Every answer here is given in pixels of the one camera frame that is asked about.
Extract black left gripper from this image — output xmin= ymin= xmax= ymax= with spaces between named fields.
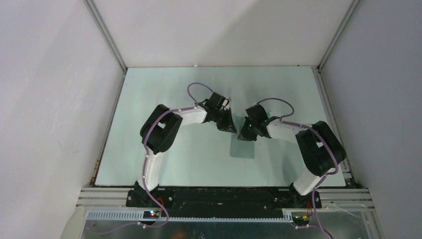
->
xmin=212 ymin=107 xmax=236 ymax=133

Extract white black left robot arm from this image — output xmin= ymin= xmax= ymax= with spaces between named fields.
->
xmin=137 ymin=93 xmax=237 ymax=208

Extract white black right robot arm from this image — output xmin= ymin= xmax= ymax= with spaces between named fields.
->
xmin=238 ymin=104 xmax=347 ymax=208

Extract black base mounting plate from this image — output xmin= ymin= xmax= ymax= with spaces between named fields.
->
xmin=126 ymin=183 xmax=322 ymax=219

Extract right controller board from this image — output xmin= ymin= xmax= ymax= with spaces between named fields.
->
xmin=292 ymin=215 xmax=312 ymax=227

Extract controller board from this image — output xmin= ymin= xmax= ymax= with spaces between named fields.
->
xmin=142 ymin=210 xmax=161 ymax=219
xmin=292 ymin=215 xmax=312 ymax=227

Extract left controller board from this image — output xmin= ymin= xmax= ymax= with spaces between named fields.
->
xmin=142 ymin=210 xmax=161 ymax=219

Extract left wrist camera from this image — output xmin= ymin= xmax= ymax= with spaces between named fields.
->
xmin=221 ymin=97 xmax=231 ymax=110

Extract aluminium frame rail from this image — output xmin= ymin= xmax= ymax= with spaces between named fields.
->
xmin=76 ymin=187 xmax=375 ymax=210

